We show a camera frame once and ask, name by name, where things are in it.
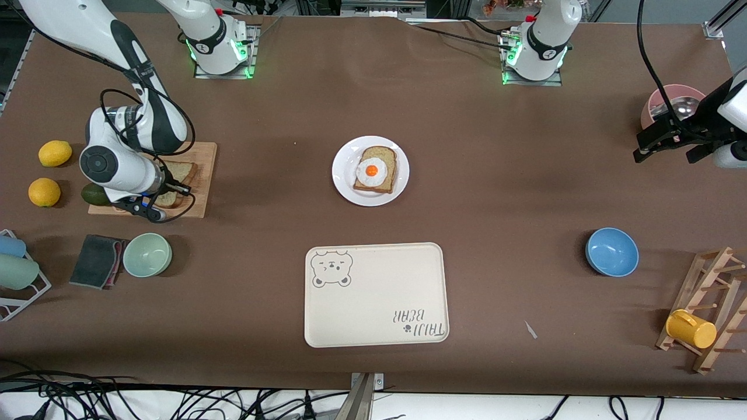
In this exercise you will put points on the yellow lemon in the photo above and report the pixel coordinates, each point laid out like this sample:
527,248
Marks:
44,192
55,153

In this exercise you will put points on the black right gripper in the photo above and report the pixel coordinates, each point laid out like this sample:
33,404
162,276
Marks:
169,188

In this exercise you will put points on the white paper scrap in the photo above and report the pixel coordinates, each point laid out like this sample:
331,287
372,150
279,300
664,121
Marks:
530,329

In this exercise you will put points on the dark green avocado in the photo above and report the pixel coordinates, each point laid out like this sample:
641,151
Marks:
93,195

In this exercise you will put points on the pale green cup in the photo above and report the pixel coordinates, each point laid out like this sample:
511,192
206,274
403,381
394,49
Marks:
17,272

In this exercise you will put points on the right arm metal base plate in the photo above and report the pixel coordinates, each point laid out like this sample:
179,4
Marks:
248,64

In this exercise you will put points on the round white plate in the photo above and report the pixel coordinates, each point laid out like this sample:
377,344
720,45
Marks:
344,181

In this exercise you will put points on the aluminium frame bar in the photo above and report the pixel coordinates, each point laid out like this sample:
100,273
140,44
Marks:
382,7

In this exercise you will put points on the yellow mug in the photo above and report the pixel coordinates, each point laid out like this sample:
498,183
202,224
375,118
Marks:
691,330

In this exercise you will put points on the folded grey pink cloth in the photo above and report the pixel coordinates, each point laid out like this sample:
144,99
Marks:
93,261

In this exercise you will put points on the metal ladle spoon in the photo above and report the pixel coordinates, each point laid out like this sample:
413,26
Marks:
683,106

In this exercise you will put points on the bamboo cutting board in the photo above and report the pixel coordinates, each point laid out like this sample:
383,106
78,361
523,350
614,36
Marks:
201,175

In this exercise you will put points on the pink bowl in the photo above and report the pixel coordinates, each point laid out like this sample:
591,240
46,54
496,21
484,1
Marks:
656,96

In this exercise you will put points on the light blue cup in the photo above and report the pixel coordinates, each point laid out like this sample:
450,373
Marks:
11,246

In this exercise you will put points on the plain toast bread slice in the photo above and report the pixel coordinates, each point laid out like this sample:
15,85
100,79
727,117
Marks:
185,172

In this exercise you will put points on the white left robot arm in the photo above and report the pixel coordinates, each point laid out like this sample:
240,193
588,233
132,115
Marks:
543,41

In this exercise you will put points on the mint green bowl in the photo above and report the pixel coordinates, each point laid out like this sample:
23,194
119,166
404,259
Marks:
147,255

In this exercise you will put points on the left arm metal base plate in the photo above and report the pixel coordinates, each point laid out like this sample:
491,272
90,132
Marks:
557,80

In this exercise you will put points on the blue bowl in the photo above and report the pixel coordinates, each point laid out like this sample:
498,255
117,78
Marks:
611,252

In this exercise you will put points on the aluminium corner profile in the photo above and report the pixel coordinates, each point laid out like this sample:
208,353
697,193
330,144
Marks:
718,23

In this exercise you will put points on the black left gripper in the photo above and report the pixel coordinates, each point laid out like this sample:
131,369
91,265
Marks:
702,127

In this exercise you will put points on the cream bear print tray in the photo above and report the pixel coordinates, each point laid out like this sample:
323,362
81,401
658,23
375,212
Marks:
373,303

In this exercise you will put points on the fried egg toy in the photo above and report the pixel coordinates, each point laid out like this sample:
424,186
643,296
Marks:
372,172

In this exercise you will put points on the wooden peg mug rack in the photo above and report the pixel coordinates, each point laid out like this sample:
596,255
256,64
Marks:
723,268

